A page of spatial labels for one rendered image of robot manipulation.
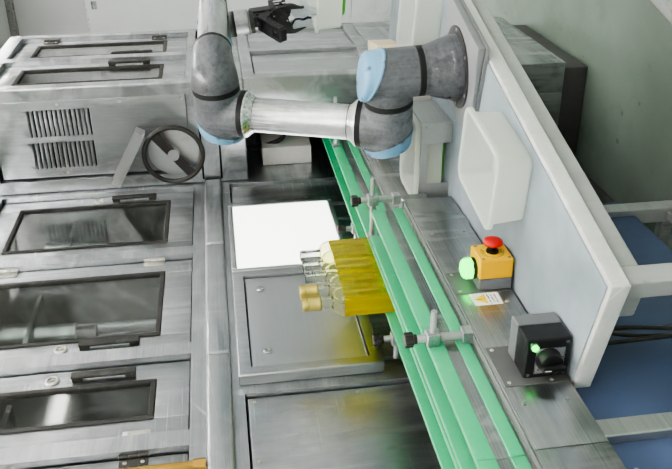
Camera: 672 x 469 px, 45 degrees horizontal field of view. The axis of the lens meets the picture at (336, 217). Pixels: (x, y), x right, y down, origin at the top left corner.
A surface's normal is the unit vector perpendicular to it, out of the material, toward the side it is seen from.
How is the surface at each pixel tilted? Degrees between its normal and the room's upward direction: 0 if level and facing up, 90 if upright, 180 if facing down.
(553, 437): 90
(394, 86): 90
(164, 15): 90
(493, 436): 90
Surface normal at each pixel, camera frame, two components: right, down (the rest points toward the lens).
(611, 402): 0.00, -0.89
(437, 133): 0.14, 0.45
